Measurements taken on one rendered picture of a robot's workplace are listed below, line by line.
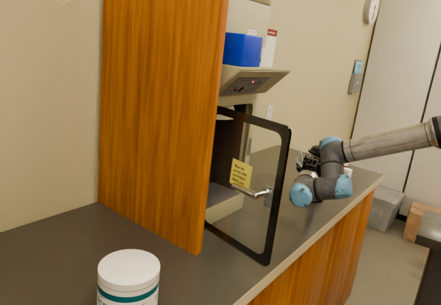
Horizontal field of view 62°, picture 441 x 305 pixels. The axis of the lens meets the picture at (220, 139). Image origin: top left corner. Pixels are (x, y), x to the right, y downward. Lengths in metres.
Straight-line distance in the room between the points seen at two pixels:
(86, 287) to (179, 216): 0.33
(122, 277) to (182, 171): 0.40
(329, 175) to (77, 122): 0.87
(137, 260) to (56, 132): 0.62
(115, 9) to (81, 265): 0.78
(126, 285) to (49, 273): 0.36
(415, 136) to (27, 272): 1.14
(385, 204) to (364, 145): 2.56
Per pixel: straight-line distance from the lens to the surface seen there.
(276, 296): 1.36
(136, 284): 0.80
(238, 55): 1.06
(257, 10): 1.30
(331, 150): 1.27
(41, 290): 1.06
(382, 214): 3.84
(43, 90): 1.28
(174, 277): 1.07
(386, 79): 4.07
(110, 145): 1.34
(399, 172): 4.15
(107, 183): 1.40
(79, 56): 1.33
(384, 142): 1.23
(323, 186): 1.21
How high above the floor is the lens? 1.57
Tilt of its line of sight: 15 degrees down
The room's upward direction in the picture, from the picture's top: 7 degrees clockwise
